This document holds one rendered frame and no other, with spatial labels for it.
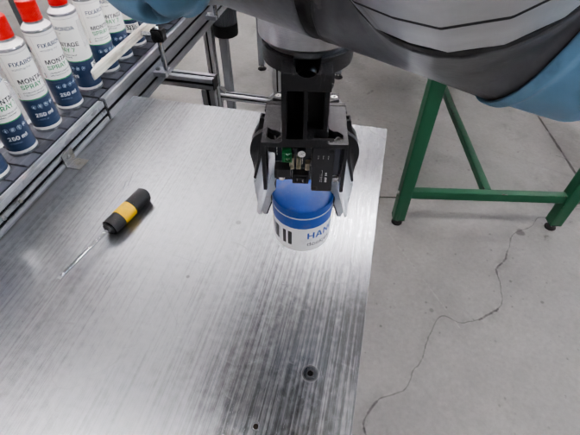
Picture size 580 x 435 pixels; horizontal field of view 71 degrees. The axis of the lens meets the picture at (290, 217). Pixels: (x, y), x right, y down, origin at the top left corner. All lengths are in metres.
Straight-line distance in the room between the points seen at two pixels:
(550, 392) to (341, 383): 1.17
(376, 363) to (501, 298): 0.57
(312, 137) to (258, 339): 0.32
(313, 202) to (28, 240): 0.50
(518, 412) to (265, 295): 1.12
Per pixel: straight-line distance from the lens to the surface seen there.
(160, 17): 0.20
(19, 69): 0.86
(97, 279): 0.68
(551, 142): 2.64
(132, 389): 0.57
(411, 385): 1.48
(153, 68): 1.14
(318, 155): 0.34
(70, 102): 0.95
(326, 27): 0.17
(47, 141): 0.89
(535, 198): 1.92
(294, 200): 0.44
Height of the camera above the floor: 1.34
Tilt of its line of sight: 47 degrees down
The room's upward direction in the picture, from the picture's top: straight up
